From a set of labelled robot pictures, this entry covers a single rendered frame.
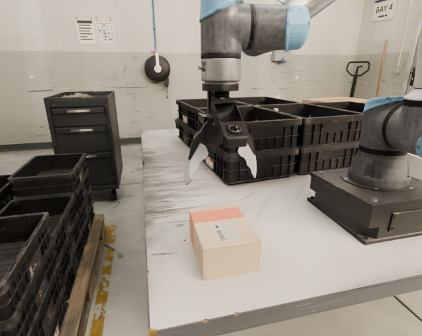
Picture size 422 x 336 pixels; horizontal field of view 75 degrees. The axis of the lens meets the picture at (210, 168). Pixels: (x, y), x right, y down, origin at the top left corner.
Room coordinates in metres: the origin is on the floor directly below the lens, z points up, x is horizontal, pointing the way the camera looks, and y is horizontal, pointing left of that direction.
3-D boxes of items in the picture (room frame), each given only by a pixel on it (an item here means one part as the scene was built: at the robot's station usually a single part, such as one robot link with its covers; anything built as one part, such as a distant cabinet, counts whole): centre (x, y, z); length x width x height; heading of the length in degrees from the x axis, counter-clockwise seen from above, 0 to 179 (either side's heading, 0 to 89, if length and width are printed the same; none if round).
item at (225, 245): (0.53, -0.02, 0.74); 0.16 x 0.12 x 0.07; 14
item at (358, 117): (1.23, -0.41, 0.92); 0.40 x 0.30 x 0.02; 19
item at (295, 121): (1.13, -0.13, 0.92); 0.40 x 0.30 x 0.02; 19
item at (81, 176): (1.47, 0.90, 0.37); 0.40 x 0.30 x 0.45; 14
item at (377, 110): (0.72, -0.47, 0.97); 0.13 x 0.12 x 0.14; 6
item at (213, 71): (0.55, -0.02, 1.09); 0.08 x 0.08 x 0.05
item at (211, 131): (0.56, -0.02, 1.01); 0.09 x 0.08 x 0.12; 14
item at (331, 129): (1.23, -0.41, 0.87); 0.40 x 0.30 x 0.11; 19
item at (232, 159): (1.13, -0.13, 0.76); 0.40 x 0.30 x 0.12; 19
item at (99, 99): (2.40, 1.08, 0.45); 0.60 x 0.45 x 0.90; 14
